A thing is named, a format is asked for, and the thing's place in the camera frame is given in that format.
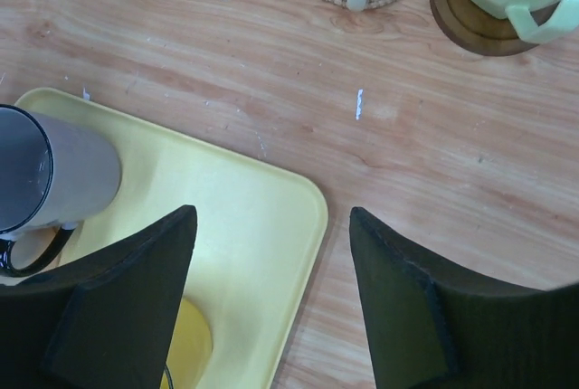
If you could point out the purple glass mug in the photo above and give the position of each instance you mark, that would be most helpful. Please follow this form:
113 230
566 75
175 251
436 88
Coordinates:
54 174

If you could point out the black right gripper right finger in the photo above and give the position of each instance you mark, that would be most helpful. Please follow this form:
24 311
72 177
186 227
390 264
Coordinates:
432 323

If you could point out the yellow glass mug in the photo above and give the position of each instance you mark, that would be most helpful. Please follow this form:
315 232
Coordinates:
190 350

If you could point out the brown ceramic coaster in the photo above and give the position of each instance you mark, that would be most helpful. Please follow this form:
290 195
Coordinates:
475 30

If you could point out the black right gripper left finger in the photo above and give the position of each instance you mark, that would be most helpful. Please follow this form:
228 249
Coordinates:
105 320

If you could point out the yellow plastic tray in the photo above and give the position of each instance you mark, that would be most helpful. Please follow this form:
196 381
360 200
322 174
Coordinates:
259 231

